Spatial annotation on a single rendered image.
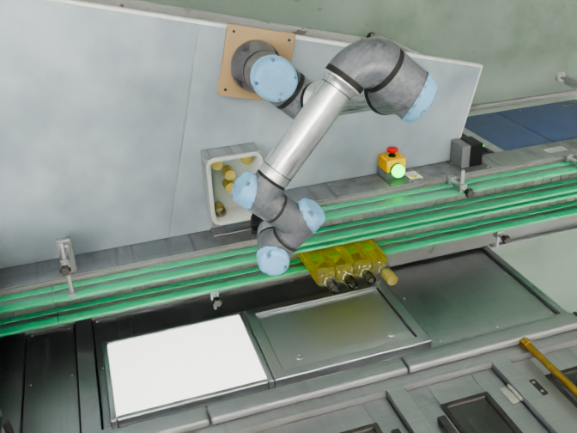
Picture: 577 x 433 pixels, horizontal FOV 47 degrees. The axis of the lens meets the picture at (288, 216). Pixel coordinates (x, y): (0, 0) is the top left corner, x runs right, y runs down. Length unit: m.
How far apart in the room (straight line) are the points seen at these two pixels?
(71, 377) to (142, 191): 0.58
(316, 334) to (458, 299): 0.51
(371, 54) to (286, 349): 0.89
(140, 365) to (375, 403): 0.66
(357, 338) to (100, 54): 1.08
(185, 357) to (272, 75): 0.82
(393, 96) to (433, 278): 0.96
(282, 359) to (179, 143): 0.71
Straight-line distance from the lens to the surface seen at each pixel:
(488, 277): 2.34
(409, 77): 1.49
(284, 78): 1.79
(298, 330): 1.99
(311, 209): 1.50
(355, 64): 1.44
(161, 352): 1.97
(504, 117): 2.93
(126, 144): 2.02
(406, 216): 2.21
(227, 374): 1.86
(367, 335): 1.97
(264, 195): 1.45
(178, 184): 2.09
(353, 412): 1.79
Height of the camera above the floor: 2.65
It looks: 58 degrees down
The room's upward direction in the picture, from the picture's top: 144 degrees clockwise
